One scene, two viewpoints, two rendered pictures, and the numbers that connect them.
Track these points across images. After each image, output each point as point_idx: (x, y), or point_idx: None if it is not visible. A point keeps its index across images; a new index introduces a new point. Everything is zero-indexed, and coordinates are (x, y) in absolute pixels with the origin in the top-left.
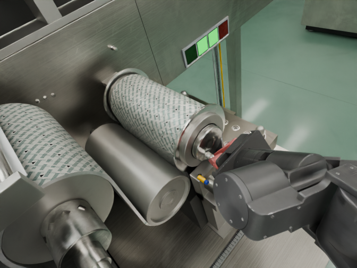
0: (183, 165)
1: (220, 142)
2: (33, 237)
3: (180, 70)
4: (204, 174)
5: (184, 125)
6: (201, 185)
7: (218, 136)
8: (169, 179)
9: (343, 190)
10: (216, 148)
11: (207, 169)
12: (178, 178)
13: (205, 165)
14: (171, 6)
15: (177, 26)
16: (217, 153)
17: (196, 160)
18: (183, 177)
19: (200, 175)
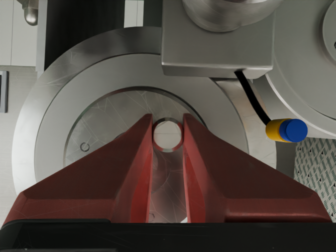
0: (251, 132)
1: (48, 19)
2: None
3: (21, 72)
4: (227, 69)
5: None
6: (267, 25)
7: (85, 154)
8: (323, 133)
9: None
10: (108, 102)
11: (201, 68)
12: (295, 101)
13: (190, 72)
14: (1, 195)
15: (0, 158)
16: (152, 173)
17: (205, 111)
18: (276, 80)
19: (274, 140)
